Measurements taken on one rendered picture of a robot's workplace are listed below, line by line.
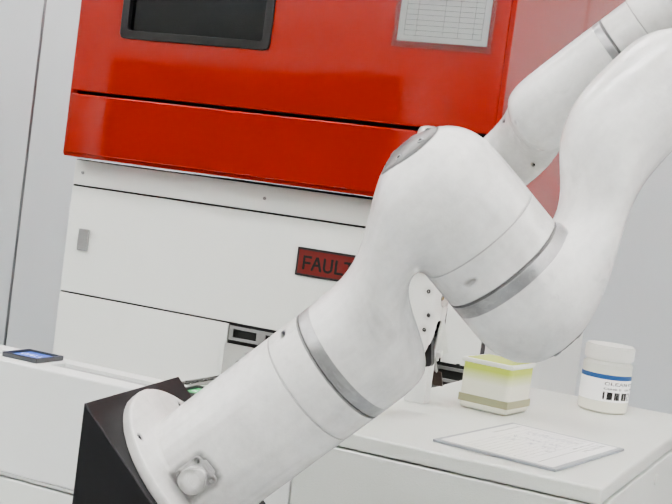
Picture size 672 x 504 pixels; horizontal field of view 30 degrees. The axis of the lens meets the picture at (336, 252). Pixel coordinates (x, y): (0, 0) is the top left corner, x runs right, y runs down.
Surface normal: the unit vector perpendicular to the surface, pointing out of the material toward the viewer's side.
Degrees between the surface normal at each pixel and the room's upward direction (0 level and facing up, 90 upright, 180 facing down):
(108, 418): 45
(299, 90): 90
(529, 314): 107
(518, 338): 124
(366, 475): 90
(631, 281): 90
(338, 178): 90
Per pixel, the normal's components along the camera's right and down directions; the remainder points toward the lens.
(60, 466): -0.42, 0.00
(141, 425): 0.77, -0.60
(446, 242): -0.14, 0.43
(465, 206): 0.11, 0.11
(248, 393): -0.49, -0.33
